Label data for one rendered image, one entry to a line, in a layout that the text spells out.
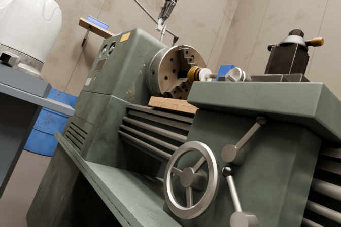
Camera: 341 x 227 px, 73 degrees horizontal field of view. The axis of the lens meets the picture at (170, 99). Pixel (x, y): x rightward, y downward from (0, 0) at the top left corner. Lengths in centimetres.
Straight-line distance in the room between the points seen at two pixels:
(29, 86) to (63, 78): 348
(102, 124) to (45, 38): 47
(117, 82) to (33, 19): 48
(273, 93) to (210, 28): 501
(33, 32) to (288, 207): 80
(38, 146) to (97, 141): 233
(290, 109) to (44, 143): 322
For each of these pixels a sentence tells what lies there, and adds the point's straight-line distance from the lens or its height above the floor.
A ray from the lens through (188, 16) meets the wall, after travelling 518.
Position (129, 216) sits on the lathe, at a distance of 65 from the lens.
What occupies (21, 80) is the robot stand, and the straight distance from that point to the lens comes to 79.
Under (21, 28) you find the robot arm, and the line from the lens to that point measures 86.
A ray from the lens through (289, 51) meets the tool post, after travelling 71.
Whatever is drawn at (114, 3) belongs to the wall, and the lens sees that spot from 467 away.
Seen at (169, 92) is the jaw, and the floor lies 96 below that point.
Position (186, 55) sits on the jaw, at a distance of 113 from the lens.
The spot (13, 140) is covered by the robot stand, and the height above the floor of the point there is 61.
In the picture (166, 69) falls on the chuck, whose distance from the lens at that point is 110.
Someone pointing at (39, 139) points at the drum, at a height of 19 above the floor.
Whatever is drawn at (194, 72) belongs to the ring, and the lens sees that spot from 105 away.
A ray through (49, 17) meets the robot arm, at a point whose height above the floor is 100.
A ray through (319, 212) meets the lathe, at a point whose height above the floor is 74.
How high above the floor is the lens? 77
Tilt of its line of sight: 9 degrees up
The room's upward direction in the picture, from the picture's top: 20 degrees clockwise
